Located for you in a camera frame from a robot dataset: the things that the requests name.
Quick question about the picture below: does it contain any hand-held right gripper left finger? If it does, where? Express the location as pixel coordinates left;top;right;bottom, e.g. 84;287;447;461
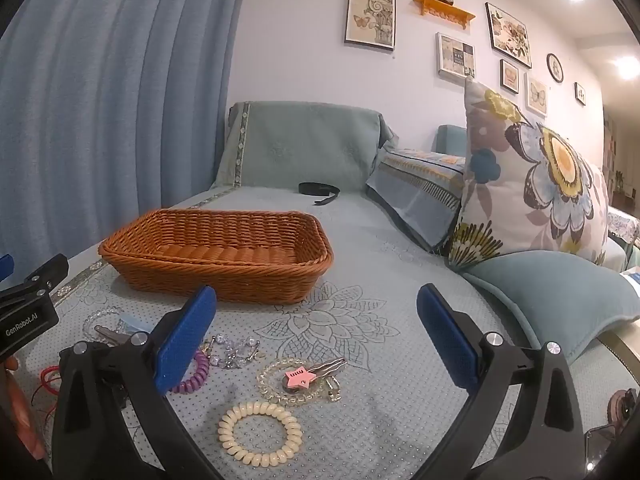
50;285;226;480

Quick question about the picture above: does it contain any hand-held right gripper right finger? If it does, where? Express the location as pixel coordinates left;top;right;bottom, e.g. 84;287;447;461
416;283;601;480

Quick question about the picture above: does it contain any crystal bead chain bracelet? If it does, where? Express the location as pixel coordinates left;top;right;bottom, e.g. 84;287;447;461
202;335;262;372

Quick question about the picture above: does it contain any red cord bracelet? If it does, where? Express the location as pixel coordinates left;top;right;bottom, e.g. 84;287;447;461
31;366;63;413

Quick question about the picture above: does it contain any large clear bead bracelet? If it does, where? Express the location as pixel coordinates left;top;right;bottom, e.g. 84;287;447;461
82;308;123;339

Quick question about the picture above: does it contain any brown wicker basket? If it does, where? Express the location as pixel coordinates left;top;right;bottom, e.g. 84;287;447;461
98;209;334;305

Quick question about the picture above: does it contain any silver metal hair clip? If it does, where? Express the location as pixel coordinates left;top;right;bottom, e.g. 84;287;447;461
94;325;129;347

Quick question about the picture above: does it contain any cream spiral hair tie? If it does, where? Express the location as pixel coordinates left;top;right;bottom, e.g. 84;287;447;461
218;401;303;468

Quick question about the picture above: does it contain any yellowish clear bead bracelet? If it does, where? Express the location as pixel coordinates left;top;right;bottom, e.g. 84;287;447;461
256;357;332;407

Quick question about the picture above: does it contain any pink star hair clip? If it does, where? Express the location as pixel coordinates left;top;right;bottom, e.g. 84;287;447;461
282;357;348;392

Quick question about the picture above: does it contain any person's left hand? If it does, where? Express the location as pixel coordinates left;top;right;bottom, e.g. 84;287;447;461
0;354;48;461

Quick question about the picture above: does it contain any plain teal pillow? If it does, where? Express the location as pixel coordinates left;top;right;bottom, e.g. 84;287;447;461
462;250;640;367

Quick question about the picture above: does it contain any striped blue pillow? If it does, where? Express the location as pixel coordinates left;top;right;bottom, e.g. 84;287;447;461
365;147;468;254

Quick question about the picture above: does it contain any brown round object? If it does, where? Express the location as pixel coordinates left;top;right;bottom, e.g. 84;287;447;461
606;387;640;431

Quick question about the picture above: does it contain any floral print pillow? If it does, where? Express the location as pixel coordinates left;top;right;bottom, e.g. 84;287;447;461
447;76;612;274

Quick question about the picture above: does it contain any blue curtain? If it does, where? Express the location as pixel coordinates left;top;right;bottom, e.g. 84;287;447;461
0;0;252;281

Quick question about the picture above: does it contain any teal sofa backrest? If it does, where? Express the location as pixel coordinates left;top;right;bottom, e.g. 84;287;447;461
435;124;470;157

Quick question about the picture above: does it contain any black strap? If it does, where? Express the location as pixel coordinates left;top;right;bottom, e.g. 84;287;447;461
299;181;341;206

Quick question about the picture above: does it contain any pale butterfly picture frame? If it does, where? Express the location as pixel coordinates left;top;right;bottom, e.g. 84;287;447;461
525;72;549;119

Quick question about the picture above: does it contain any small brown picture frame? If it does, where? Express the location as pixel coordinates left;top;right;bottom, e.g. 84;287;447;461
500;59;520;95

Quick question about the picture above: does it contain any white picture frame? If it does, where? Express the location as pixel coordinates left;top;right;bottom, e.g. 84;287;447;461
436;32;476;80

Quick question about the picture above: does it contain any floral picture frame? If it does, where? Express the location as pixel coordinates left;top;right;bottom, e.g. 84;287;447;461
485;2;532;69

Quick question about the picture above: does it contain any large butterfly picture frame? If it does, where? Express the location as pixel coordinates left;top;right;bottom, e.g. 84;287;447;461
344;0;397;51

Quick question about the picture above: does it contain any orange wall shelf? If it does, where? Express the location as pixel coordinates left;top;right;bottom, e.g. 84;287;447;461
413;0;476;30

